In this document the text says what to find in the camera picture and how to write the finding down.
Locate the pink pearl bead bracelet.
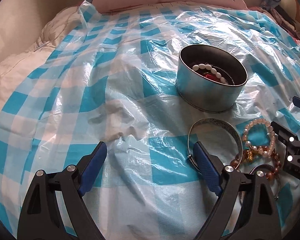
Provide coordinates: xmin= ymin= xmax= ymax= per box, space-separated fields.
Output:
xmin=241 ymin=119 xmax=277 ymax=158

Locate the cream padded headboard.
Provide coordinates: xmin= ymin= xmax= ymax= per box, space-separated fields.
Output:
xmin=0 ymin=0 xmax=83 ymax=62

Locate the white quilt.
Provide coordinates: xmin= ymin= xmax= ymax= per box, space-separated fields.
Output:
xmin=0 ymin=4 xmax=91 ymax=131

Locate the blue checkered plastic sheet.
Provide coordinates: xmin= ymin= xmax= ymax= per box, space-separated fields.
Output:
xmin=0 ymin=2 xmax=300 ymax=239

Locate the white bead bracelet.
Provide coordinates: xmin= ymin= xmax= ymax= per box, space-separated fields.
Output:
xmin=192 ymin=63 xmax=229 ymax=85

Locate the dark clothes pile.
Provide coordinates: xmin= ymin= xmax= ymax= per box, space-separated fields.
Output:
xmin=268 ymin=0 xmax=300 ymax=40

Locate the thin silver bangle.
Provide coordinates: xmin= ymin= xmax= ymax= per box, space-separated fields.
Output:
xmin=238 ymin=163 xmax=282 ymax=203

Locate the red jewelry in tin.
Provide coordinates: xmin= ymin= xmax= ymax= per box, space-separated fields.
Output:
xmin=203 ymin=72 xmax=222 ymax=82

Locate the round silver metal tin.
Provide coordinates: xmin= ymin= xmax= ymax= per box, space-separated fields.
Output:
xmin=175 ymin=44 xmax=248 ymax=113

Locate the silver engraved bangle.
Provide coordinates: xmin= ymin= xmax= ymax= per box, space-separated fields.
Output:
xmin=187 ymin=118 xmax=243 ymax=171

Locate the amber brown bead bracelet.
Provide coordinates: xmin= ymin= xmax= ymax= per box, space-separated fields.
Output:
xmin=230 ymin=144 xmax=283 ymax=182

